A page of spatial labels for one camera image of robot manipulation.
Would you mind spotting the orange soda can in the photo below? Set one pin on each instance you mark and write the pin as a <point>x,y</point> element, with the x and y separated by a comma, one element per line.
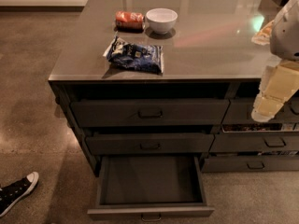
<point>129,20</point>

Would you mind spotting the white ceramic bowl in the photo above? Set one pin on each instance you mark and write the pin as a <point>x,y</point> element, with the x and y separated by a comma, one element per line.
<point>161,20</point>

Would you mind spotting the black white sneaker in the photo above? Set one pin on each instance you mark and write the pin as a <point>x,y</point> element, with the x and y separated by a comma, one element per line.
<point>11,194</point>

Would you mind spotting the grey drawer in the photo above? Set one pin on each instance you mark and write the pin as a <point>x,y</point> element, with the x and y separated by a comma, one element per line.
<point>239,112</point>
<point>250,164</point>
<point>259,142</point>
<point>151,112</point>
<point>150,187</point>
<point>149,143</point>

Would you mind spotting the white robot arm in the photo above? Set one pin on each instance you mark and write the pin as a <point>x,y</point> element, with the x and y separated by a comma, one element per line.
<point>284,39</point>

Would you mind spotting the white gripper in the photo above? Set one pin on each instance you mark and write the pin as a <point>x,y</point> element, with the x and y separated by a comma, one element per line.
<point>286,34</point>

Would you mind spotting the blue chip bag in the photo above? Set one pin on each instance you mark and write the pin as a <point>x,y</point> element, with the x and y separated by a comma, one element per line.
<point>137,57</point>

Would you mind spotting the grey drawer cabinet island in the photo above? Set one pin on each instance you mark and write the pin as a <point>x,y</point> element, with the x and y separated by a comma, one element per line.
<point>207,55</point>

